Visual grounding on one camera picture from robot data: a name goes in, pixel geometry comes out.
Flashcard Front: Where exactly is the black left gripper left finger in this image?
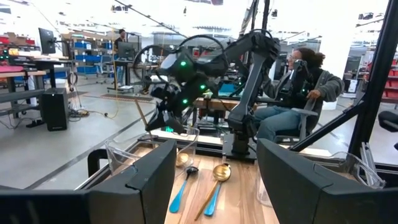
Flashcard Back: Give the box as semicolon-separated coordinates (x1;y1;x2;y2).
0;139;177;224

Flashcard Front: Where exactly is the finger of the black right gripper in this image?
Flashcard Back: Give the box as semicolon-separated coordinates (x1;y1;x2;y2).
169;118;187;134
145;107;170;131

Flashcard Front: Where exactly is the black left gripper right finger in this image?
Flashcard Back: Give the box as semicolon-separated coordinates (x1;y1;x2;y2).
256;138;398;224

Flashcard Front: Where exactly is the black spoon blue handle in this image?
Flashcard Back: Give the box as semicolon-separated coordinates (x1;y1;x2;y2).
203;181;222;218
169;166;200;215

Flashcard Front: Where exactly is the clear plastic bin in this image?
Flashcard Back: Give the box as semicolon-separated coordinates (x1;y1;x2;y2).
255;151;386;208
104;125;200;177

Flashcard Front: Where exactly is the black rig diagonal strut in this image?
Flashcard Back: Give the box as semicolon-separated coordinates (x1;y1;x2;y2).
289;101;365;152

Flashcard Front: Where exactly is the black monitor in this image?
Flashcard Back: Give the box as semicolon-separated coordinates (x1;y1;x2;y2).
117;41;136;60
37;27;57;55

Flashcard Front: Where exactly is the person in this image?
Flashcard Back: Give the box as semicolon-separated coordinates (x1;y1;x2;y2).
253;47;345;142
113;28;129;86

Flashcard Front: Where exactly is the black office chair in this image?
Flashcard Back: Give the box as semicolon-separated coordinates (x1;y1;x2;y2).
275;93;332;144

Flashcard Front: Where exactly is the shelf with blue bins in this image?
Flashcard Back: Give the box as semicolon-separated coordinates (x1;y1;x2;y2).
73;39;114;75

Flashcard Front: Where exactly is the black computer tower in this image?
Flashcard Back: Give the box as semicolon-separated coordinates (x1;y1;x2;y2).
40;87;70;132

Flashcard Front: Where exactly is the wooden top desk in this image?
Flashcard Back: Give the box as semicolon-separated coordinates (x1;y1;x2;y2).
0;70;47;121

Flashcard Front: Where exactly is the black corner bracket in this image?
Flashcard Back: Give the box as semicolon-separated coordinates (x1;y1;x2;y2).
86;148;109;179

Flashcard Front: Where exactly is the black rig frame post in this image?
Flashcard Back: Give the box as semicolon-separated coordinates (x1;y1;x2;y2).
347;0;398;158

